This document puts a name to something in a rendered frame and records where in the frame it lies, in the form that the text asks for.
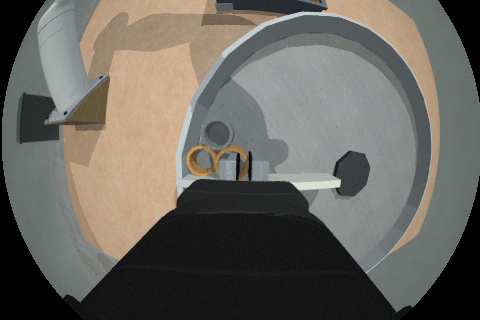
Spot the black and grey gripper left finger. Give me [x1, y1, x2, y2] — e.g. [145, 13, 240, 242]
[219, 151, 240, 181]

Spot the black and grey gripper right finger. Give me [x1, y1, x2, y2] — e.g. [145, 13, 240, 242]
[248, 151, 269, 181]

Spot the grey round turntable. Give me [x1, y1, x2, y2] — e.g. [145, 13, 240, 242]
[176, 12, 432, 273]

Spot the grey metal sleeve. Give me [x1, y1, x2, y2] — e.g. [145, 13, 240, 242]
[201, 118, 234, 150]

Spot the bronze bushing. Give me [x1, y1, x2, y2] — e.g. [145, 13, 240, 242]
[215, 146, 249, 180]
[186, 144, 219, 177]

